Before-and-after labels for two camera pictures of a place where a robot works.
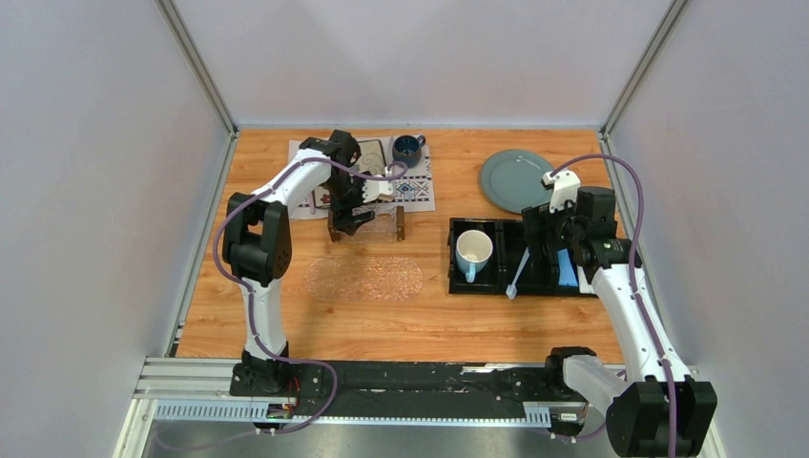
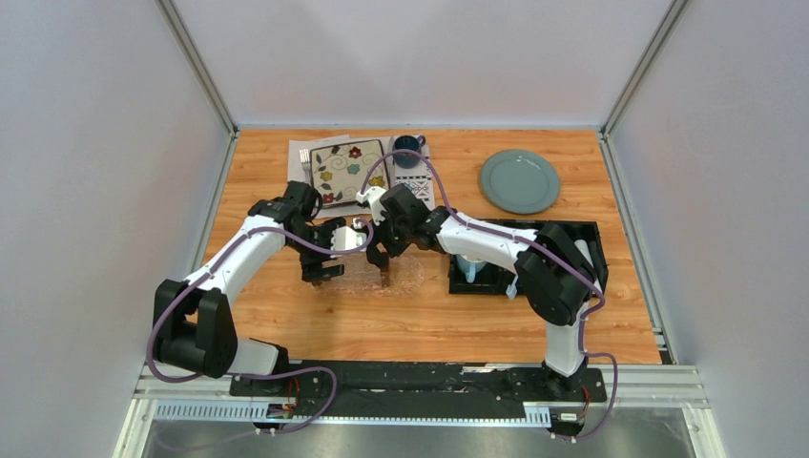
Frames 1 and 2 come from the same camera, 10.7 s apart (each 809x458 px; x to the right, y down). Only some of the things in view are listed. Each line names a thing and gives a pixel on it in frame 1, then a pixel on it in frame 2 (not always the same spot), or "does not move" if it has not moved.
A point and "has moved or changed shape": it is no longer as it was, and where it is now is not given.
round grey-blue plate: x=511 y=179 does not move
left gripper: x=343 y=212 -> x=312 y=268
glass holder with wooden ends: x=388 y=225 has moved or changed shape
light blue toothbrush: x=512 y=288 does not move
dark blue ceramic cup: x=407 y=149 does not move
